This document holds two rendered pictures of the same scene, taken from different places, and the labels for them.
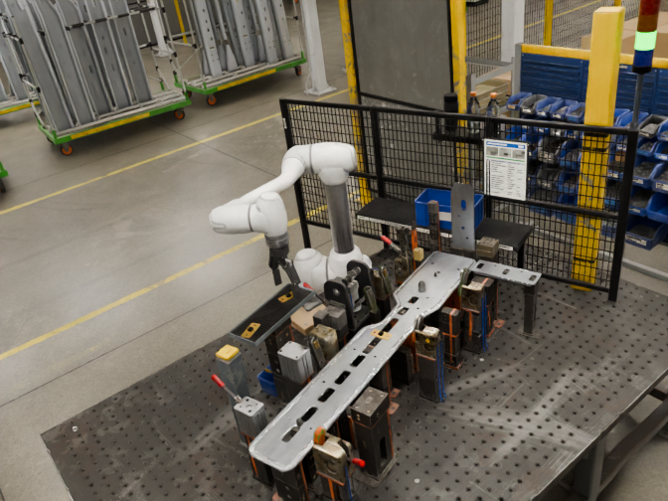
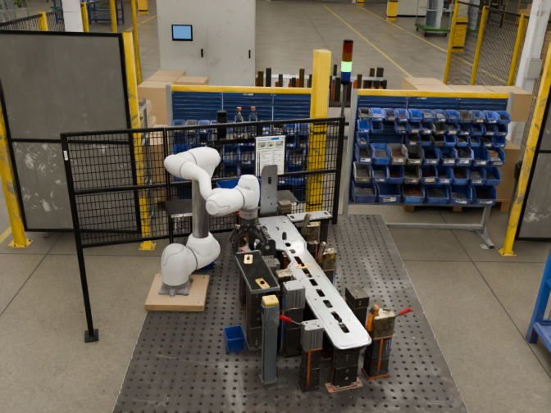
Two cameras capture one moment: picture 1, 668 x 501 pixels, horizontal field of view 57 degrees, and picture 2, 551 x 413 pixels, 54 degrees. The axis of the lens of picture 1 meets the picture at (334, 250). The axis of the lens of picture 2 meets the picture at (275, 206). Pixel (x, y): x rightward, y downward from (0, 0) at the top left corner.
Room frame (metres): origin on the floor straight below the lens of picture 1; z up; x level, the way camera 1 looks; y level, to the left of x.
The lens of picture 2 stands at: (0.62, 2.15, 2.55)
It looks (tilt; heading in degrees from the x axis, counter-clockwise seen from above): 24 degrees down; 303
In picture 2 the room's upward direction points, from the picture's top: 2 degrees clockwise
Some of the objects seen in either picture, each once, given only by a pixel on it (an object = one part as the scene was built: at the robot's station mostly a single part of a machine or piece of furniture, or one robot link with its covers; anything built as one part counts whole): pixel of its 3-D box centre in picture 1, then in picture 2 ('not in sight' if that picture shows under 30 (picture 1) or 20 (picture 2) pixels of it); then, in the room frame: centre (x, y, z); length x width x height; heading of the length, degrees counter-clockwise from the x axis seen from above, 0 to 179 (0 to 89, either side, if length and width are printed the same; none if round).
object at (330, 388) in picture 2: (288, 475); (346, 361); (1.43, 0.26, 0.84); 0.18 x 0.06 x 0.29; 51
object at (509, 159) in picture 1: (505, 169); (270, 155); (2.64, -0.86, 1.30); 0.23 x 0.02 x 0.31; 51
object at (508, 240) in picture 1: (438, 222); (232, 203); (2.74, -0.55, 1.02); 0.90 x 0.22 x 0.03; 51
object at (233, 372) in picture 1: (240, 400); (269, 342); (1.75, 0.43, 0.92); 0.08 x 0.08 x 0.44; 51
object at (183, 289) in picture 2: (308, 294); (175, 284); (2.62, 0.16, 0.77); 0.22 x 0.18 x 0.06; 122
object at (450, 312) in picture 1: (452, 338); (312, 262); (2.02, -0.44, 0.84); 0.11 x 0.08 x 0.29; 51
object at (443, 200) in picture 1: (448, 210); (240, 192); (2.70, -0.60, 1.10); 0.30 x 0.17 x 0.13; 56
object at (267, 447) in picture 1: (380, 339); (305, 268); (1.90, -0.13, 1.00); 1.38 x 0.22 x 0.02; 141
